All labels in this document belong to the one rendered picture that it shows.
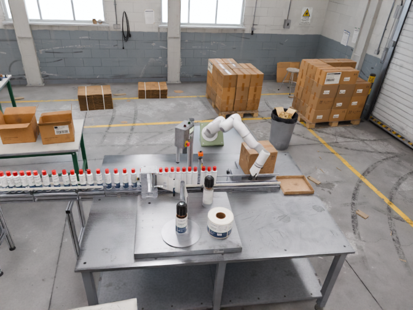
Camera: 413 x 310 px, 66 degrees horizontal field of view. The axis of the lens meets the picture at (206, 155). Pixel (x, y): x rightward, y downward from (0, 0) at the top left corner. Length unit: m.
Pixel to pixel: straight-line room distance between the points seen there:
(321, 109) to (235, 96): 1.65
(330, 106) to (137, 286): 4.88
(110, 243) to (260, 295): 1.39
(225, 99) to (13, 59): 4.79
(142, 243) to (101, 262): 0.31
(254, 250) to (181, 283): 0.84
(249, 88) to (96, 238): 4.55
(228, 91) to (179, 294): 4.19
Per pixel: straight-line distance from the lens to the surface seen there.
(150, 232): 2.56
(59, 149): 3.92
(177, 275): 3.12
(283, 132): 5.38
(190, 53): 8.20
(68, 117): 4.19
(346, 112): 6.86
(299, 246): 2.69
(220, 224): 2.42
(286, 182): 3.31
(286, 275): 3.27
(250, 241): 2.62
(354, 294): 3.69
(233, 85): 6.21
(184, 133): 2.69
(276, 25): 8.75
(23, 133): 4.14
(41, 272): 3.67
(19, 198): 3.21
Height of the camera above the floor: 2.70
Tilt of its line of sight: 32 degrees down
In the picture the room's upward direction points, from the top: 4 degrees clockwise
